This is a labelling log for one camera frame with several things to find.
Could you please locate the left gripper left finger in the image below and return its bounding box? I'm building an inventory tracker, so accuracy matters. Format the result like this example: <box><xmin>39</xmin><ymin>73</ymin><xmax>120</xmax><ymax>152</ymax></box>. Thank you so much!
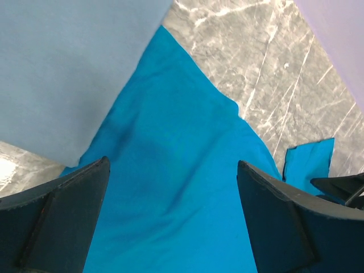
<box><xmin>1</xmin><ymin>156</ymin><xmax>110</xmax><ymax>272</ymax></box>

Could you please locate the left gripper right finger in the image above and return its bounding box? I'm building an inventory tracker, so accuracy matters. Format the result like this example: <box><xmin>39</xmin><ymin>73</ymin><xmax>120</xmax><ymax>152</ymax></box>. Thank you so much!
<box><xmin>237</xmin><ymin>161</ymin><xmax>363</xmax><ymax>272</ymax></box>

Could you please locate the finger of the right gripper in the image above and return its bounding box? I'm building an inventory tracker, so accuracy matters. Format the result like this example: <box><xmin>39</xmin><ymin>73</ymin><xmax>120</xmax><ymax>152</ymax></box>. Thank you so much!
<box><xmin>311</xmin><ymin>173</ymin><xmax>363</xmax><ymax>210</ymax></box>

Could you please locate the bright blue t shirt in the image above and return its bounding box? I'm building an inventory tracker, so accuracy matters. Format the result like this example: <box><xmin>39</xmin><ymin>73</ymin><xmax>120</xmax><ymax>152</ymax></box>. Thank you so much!
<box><xmin>79</xmin><ymin>27</ymin><xmax>334</xmax><ymax>272</ymax></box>

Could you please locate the folded grey-blue t shirt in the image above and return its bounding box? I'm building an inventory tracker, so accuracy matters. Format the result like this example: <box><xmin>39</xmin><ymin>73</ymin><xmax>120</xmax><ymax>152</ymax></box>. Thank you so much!
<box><xmin>1</xmin><ymin>0</ymin><xmax>172</xmax><ymax>167</ymax></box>

